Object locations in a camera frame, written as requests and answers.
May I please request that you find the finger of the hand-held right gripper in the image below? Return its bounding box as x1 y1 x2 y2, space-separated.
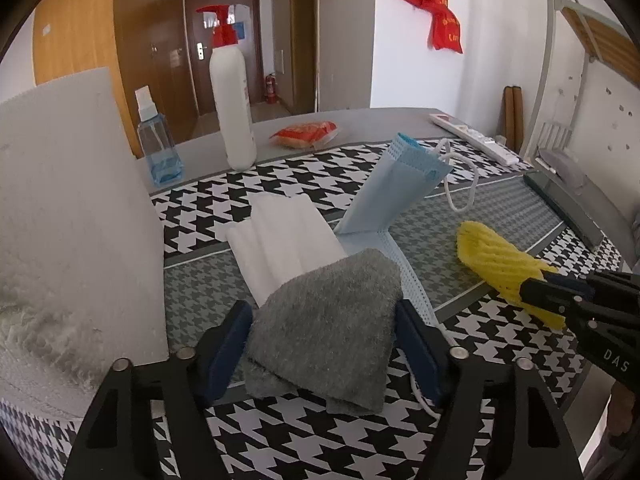
519 280 596 329
537 266 640 306

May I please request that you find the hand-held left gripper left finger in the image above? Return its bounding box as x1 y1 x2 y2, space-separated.
65 300 253 480

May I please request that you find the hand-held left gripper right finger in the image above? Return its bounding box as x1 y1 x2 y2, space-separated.
396 300 583 480

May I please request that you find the yellow foam net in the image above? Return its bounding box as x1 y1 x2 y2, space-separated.
455 220 568 329

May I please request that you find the grey cloth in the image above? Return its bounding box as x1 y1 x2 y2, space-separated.
242 247 403 416

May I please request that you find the white tissue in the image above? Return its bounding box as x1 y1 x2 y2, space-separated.
225 192 346 306

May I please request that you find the blue face mask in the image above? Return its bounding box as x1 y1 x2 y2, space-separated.
334 132 481 418

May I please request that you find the white foam box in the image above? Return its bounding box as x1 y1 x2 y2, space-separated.
0 67 169 418

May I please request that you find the houndstooth tablecloth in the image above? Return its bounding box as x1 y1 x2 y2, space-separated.
0 135 623 480

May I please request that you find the brown wooden board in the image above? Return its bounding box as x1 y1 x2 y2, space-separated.
502 87 523 153

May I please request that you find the white remote control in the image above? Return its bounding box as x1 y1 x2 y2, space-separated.
430 112 521 166

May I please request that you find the blue spray bottle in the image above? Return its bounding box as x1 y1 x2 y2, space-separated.
135 87 186 186

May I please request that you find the red snack packet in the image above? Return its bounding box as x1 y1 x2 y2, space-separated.
270 121 343 150

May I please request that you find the white pump bottle red top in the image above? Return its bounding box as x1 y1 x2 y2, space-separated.
196 4 258 171

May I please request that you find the white metal bunk bed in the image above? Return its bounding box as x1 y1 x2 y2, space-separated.
520 0 640 241

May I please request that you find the dark brown entrance door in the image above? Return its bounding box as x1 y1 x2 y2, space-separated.
184 0 265 116

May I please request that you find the red cloth hanging on hook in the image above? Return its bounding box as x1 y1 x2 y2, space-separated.
391 0 463 53

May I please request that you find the brown side door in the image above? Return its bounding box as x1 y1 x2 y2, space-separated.
292 0 321 113

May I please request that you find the wooden wardrobe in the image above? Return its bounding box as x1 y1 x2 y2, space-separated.
32 0 201 158

